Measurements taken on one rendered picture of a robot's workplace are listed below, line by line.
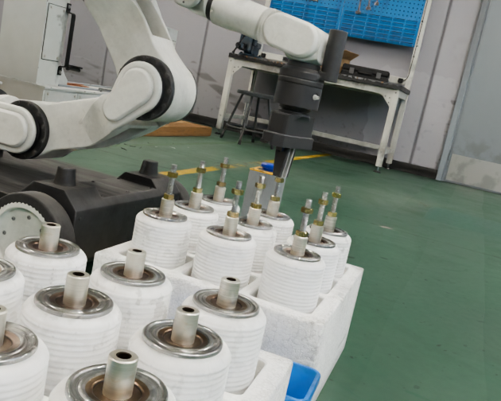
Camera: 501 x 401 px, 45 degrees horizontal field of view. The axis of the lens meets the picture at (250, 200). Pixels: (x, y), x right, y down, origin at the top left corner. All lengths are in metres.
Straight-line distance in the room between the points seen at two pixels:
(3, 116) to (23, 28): 2.18
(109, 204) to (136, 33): 0.38
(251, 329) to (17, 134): 1.00
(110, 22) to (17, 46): 2.31
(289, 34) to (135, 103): 0.39
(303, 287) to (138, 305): 0.32
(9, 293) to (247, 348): 0.25
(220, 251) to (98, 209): 0.46
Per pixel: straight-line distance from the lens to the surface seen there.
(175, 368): 0.54
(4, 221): 1.33
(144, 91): 1.33
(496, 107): 6.00
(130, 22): 1.42
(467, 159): 6.00
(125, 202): 1.43
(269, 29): 1.16
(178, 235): 1.00
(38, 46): 3.63
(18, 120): 1.53
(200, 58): 6.72
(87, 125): 1.45
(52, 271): 0.74
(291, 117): 1.14
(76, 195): 1.31
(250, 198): 1.36
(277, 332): 0.92
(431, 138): 6.02
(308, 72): 1.14
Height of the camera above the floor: 0.49
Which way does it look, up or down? 10 degrees down
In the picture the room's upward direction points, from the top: 12 degrees clockwise
